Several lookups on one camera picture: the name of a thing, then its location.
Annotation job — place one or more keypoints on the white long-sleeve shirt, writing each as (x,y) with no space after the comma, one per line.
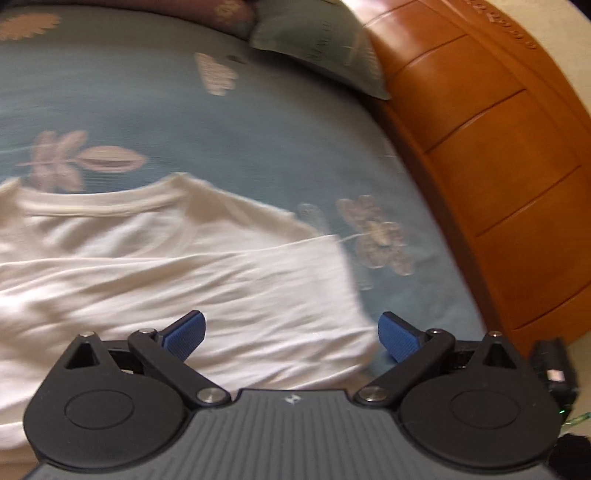
(184,277)

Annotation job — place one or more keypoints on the folded pink floral quilt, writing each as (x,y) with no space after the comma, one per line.
(221,11)

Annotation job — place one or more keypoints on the wooden headboard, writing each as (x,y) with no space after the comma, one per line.
(498,161)

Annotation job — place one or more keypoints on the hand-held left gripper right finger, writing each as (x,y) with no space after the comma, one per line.
(398,338)

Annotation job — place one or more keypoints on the bed with blue floral sheet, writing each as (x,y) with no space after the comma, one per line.
(254,138)

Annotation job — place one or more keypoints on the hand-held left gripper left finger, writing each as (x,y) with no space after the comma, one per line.
(187,333)

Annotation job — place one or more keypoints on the green printed pillow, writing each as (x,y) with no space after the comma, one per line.
(323,46)

